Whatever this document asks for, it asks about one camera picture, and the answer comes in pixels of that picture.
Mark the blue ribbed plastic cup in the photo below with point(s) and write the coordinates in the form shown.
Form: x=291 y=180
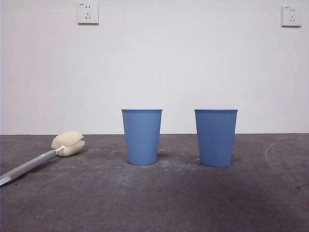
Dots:
x=216 y=137
x=142 y=137

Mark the white wall socket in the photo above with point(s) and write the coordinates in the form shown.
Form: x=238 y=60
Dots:
x=291 y=16
x=88 y=13

